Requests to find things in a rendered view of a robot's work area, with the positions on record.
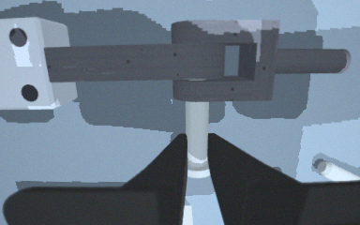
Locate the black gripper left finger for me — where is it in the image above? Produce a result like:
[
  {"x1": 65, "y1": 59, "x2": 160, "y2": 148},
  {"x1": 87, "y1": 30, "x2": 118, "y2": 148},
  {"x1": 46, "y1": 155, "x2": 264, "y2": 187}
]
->
[{"x1": 3, "y1": 134, "x2": 188, "y2": 225}]

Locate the grey headed pin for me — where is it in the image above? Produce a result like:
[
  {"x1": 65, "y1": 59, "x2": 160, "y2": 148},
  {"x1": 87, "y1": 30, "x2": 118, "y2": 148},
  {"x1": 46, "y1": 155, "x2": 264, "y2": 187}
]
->
[{"x1": 186, "y1": 101, "x2": 210, "y2": 178}]

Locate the dark grey flat bar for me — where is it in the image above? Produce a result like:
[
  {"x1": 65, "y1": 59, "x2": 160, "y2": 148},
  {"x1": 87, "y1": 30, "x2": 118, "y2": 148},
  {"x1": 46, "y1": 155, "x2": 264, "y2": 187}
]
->
[{"x1": 44, "y1": 43, "x2": 226, "y2": 83}]

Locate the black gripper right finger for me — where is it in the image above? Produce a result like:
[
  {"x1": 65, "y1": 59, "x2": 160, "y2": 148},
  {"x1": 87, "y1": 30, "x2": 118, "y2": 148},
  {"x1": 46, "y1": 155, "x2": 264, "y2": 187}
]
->
[{"x1": 207, "y1": 133, "x2": 360, "y2": 225}]

